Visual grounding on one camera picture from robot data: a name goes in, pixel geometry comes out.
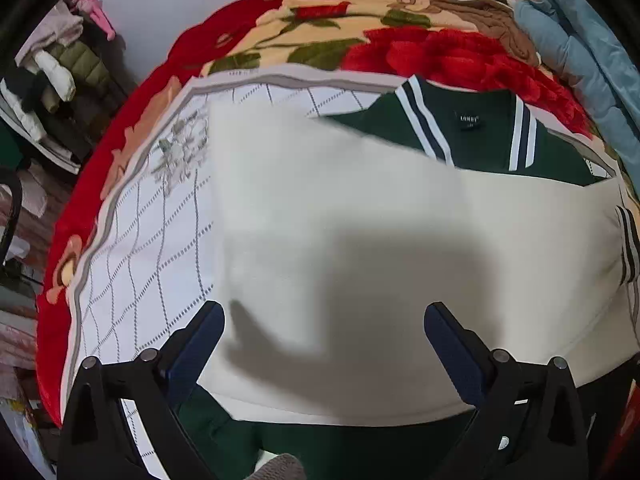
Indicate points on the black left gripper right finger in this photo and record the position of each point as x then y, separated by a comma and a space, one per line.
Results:
527, 421

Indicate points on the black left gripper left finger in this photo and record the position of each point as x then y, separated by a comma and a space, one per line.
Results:
96, 439

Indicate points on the green and cream varsity jacket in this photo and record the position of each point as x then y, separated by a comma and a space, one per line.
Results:
332, 235

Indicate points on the pile of folded clothes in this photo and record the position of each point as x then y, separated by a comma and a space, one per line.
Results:
47, 111

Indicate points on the white quilted bed sheet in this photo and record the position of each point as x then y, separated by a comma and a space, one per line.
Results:
143, 275

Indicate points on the olive green puffer jacket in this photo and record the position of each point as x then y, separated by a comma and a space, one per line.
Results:
83, 63

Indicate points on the light blue quilt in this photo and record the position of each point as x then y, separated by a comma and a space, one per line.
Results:
574, 41

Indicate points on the red floral plush blanket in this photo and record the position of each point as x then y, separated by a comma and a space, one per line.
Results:
470, 44

